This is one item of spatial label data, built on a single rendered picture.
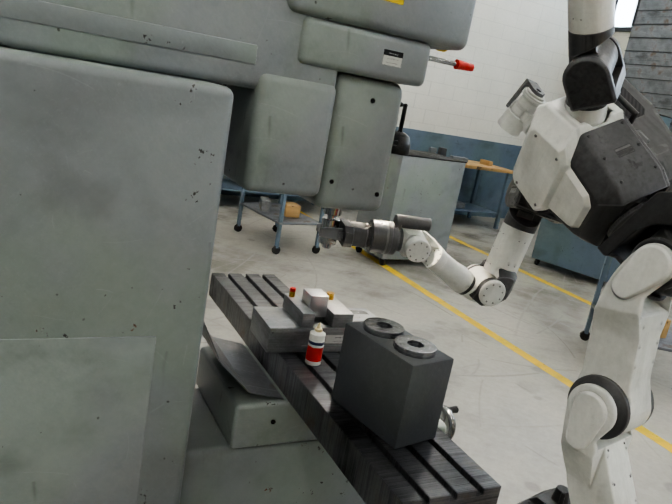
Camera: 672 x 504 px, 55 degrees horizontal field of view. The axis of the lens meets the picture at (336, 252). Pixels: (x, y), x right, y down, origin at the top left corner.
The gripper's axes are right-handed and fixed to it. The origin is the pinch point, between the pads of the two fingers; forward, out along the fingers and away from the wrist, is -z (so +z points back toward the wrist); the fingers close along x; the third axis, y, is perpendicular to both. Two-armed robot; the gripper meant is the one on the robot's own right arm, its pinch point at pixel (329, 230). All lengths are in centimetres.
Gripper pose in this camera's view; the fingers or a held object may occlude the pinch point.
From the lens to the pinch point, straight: 167.0
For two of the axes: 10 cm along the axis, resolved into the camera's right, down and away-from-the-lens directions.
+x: 1.5, 2.7, -9.5
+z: 9.8, 1.1, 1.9
